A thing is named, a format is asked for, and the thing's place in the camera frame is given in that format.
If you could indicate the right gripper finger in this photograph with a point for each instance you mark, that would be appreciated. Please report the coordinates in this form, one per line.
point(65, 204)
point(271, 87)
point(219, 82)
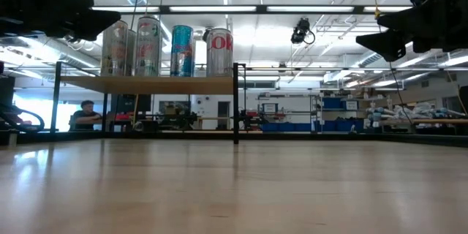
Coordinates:
point(385, 45)
point(406, 20)

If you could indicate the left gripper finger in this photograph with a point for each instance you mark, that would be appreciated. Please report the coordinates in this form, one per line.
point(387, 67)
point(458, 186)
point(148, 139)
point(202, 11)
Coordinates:
point(95, 23)

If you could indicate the white Celsius can yellow band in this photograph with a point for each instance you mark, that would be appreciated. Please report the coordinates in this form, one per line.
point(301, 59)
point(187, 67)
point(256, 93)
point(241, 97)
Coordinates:
point(114, 51)

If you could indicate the white Celsius can orange print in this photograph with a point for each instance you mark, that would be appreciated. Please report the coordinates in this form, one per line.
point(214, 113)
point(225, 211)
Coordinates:
point(131, 55)

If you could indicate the white Celsius can red print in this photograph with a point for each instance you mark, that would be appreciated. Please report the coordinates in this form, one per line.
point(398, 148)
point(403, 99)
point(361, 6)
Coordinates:
point(148, 49)

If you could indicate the silver Diet Coke can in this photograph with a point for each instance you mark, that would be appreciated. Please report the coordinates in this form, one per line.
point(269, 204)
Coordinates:
point(219, 58)

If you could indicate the cluttered workbench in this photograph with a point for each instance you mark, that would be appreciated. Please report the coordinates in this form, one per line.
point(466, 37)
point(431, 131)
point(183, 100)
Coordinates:
point(420, 111)

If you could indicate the metal rack blue bins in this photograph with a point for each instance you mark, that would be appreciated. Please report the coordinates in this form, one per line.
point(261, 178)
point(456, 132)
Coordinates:
point(331, 103)

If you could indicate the black box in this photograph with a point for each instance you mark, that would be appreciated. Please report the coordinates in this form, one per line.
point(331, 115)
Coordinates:
point(126, 103)

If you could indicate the person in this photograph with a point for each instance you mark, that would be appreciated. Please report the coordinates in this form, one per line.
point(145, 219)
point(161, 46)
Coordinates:
point(86, 117)

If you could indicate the long ceiling light bar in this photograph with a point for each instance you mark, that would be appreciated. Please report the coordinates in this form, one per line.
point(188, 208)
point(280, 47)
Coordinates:
point(219, 8)

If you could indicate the silver ventilation duct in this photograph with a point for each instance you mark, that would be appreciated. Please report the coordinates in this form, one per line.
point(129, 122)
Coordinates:
point(36, 55)
point(367, 59)

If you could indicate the wooden shelf black metal frame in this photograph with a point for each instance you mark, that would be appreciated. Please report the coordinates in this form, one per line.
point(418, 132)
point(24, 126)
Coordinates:
point(146, 85)

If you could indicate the black hanging camera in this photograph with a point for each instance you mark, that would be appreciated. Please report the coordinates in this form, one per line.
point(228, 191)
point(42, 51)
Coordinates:
point(300, 31)

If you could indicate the black aluminium table frame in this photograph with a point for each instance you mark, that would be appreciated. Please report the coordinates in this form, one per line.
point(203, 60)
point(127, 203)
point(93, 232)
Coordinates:
point(146, 136)

